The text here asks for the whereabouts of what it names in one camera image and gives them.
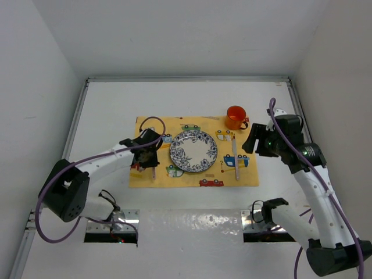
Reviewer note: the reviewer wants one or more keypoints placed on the metal base plate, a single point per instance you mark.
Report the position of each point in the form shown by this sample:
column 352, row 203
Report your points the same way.
column 252, row 222
column 124, row 221

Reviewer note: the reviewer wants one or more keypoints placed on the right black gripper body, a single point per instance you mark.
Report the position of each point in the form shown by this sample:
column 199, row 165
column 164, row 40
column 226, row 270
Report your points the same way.
column 269, row 145

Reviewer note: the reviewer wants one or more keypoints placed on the blue floral plate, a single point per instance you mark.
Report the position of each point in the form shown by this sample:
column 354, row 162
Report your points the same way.
column 193, row 151

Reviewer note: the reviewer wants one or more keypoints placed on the yellow vehicle print placemat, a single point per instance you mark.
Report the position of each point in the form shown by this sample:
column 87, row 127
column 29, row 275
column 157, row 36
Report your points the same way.
column 221, row 174

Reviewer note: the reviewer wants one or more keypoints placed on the pink handled fork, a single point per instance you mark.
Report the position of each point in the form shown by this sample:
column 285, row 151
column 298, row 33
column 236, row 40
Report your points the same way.
column 154, row 173

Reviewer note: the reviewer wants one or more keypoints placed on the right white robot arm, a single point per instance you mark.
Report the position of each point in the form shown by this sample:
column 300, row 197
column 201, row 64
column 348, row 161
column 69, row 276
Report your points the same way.
column 332, row 245

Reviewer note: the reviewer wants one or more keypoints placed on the pink handled knife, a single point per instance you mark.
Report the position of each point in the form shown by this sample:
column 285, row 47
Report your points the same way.
column 234, row 150

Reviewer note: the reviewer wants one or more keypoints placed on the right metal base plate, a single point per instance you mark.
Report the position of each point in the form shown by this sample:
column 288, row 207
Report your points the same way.
column 252, row 222

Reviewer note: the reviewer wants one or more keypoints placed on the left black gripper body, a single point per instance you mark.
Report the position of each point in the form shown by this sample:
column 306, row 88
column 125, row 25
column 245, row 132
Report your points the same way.
column 151, row 159

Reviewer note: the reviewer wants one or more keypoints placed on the orange mug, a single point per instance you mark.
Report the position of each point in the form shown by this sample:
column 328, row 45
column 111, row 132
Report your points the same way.
column 236, row 118

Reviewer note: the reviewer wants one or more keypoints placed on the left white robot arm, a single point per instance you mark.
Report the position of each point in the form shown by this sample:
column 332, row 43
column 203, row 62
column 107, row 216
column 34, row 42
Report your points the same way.
column 65, row 191

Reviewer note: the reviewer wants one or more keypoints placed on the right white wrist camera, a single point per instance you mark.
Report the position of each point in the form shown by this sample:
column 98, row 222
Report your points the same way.
column 277, row 113

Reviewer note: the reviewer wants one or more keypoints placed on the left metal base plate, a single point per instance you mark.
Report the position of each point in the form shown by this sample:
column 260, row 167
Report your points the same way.
column 124, row 221

